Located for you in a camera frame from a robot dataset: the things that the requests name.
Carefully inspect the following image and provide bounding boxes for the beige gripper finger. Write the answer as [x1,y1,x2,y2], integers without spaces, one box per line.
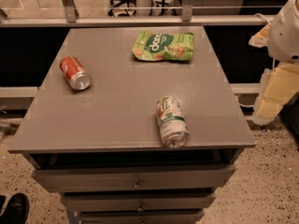
[252,63,299,125]
[249,24,270,48]

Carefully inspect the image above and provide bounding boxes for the green white 7up can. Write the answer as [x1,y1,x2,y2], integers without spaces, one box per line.
[156,96,190,148]

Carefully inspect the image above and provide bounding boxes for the red soda can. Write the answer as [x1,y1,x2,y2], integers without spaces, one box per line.
[60,56,92,91]

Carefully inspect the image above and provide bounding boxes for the green snack bag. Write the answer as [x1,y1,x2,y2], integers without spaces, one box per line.
[132,31,194,62]

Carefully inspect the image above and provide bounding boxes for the black office chair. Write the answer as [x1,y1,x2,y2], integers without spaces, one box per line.
[107,0,135,17]

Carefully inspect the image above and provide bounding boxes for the grey drawer cabinet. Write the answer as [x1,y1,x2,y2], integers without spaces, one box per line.
[9,26,254,224]

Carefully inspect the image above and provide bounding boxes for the grey metal railing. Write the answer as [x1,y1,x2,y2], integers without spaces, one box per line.
[0,0,287,28]

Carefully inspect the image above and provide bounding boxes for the black shoe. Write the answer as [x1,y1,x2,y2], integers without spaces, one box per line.
[0,193,29,224]

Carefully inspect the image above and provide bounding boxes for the white cable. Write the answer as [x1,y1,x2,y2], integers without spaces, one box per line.
[253,12,272,25]

